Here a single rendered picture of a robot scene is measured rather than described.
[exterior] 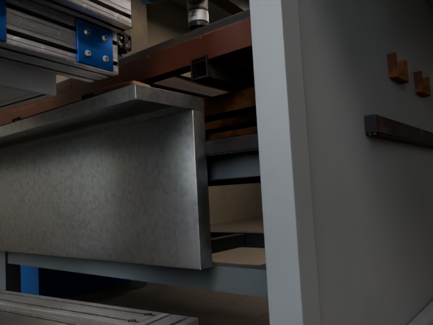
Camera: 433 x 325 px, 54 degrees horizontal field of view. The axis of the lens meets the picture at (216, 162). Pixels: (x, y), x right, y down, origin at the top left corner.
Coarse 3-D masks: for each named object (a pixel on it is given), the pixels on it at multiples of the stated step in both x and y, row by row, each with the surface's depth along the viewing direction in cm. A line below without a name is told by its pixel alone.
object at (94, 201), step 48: (48, 144) 131; (96, 144) 115; (144, 144) 103; (192, 144) 93; (0, 192) 151; (48, 192) 130; (96, 192) 115; (144, 192) 102; (192, 192) 92; (0, 240) 150; (48, 240) 130; (96, 240) 114; (144, 240) 102; (192, 240) 92
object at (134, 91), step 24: (96, 96) 89; (120, 96) 83; (144, 96) 82; (168, 96) 87; (192, 96) 93; (24, 120) 108; (48, 120) 101; (72, 120) 112; (96, 120) 114; (120, 120) 115; (0, 144) 150; (24, 144) 148
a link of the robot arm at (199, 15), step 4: (188, 12) 152; (192, 12) 151; (196, 12) 150; (200, 12) 150; (204, 12) 151; (188, 16) 152; (192, 16) 151; (196, 16) 150; (200, 16) 150; (204, 16) 151; (208, 16) 153; (188, 20) 152; (192, 20) 150; (196, 20) 150; (200, 20) 150; (204, 20) 151; (208, 20) 153; (188, 24) 154
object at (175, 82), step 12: (240, 12) 96; (216, 24) 100; (228, 24) 98; (180, 36) 107; (192, 36) 105; (156, 48) 113; (120, 60) 123; (132, 60) 119; (228, 60) 113; (240, 60) 113; (252, 60) 114; (60, 84) 143; (156, 84) 134; (168, 84) 137; (180, 84) 142; (192, 84) 147; (204, 84) 154; (204, 96) 153
